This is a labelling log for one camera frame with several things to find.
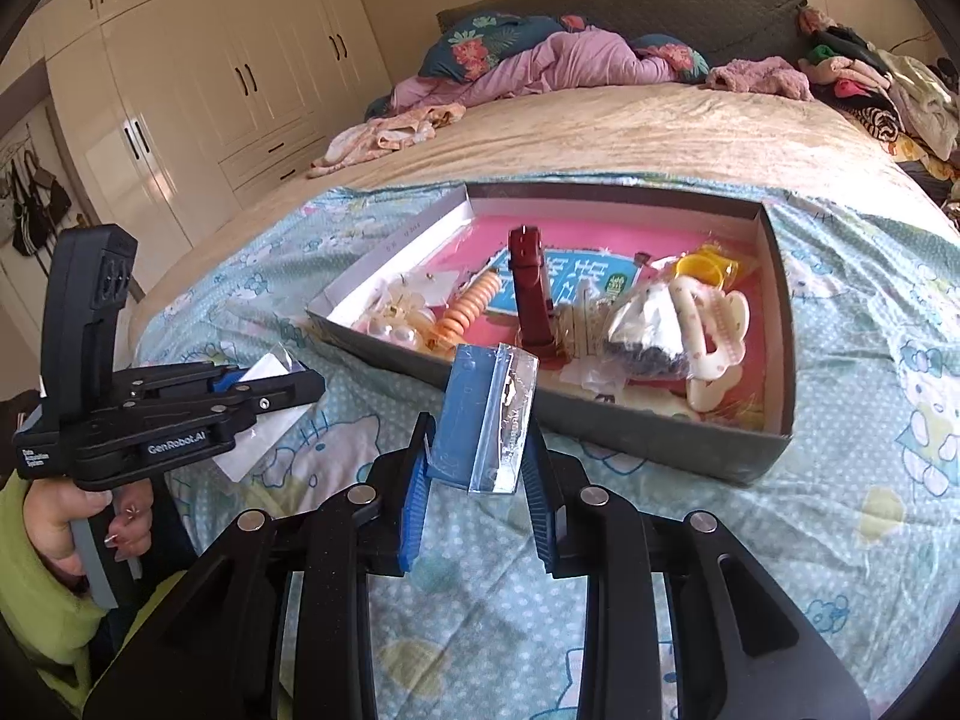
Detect person's left hand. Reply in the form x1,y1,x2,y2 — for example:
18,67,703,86
21,478,157,580

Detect dusty pink garment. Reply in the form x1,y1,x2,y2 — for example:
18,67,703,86
705,58,815,102

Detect cream hair claw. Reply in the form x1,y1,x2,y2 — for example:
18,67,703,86
666,277,752,414

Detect yellow hair clips bag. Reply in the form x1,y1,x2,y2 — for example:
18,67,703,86
670,243,744,291

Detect orange spiral hair tie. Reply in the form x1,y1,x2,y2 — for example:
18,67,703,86
434,273,503,343

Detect pearl earrings clear bag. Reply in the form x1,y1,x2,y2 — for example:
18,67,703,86
352,286,440,353

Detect pile of mixed clothes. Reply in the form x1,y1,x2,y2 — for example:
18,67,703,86
797,6,960,226

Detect purple garment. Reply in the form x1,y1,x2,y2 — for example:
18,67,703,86
365,26,680,121

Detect beige bedspread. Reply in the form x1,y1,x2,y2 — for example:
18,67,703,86
127,79,942,331

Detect grey headboard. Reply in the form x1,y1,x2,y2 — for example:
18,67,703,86
436,0,808,65

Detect floral pillow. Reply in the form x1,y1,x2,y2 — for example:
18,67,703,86
417,11,710,83

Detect blue zip bag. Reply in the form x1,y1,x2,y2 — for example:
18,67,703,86
427,343,541,497

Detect white earring card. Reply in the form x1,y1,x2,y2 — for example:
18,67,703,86
397,270,470,298

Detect cream wardrobe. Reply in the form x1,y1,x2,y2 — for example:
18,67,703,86
45,0,395,250

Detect clear bag with white card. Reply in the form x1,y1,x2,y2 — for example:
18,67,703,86
210,347,325,482

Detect grey cardboard box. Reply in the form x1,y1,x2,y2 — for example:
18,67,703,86
306,180,797,488

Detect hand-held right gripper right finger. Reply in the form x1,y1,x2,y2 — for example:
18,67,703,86
520,426,875,720

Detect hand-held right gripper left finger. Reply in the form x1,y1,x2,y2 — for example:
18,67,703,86
82,412,437,720

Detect cream pink clothes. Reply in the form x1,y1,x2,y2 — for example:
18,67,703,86
307,101,467,179

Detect dotted bag with dark ties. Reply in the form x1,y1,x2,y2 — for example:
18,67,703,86
603,287,688,385

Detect person's left forearm green sleeve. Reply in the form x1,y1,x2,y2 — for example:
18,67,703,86
0,476,107,698

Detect cartoon printed blue blanket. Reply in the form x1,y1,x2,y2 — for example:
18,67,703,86
131,176,960,720

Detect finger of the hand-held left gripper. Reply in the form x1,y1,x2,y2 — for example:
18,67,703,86
112,361,253,395
214,371,328,440

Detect pink book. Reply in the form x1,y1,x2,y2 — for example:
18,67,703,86
418,212,767,430

